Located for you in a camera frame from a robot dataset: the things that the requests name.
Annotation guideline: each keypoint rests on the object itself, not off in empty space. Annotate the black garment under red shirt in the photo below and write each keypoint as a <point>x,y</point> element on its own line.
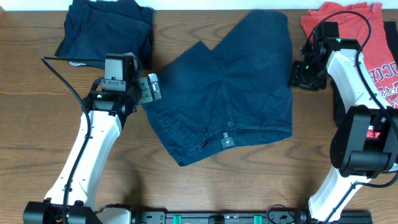
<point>338,107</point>

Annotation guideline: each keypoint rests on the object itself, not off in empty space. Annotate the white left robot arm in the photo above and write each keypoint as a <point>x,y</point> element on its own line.
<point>72,197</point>

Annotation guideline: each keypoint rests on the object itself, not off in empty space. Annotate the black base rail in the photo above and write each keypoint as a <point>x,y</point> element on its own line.
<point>248,217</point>

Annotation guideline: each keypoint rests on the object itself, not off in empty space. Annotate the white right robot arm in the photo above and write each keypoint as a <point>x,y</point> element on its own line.
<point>365,143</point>

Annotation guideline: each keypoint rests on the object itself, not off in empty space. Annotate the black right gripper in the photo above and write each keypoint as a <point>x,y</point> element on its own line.
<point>295,80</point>

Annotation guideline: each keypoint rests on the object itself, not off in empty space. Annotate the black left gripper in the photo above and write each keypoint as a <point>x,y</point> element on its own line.
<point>148,96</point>

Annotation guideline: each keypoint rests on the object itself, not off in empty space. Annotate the red printed t-shirt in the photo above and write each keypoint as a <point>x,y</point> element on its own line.
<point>365,24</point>

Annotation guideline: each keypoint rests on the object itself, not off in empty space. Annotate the blue denim shorts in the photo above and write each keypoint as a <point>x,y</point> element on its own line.
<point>236,94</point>

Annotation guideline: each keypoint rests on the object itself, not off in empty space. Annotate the folded navy garment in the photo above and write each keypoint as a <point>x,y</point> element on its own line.
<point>94,29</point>

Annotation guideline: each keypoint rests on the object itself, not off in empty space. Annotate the folded black garment with print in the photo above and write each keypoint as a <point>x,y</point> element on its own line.
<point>60,53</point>

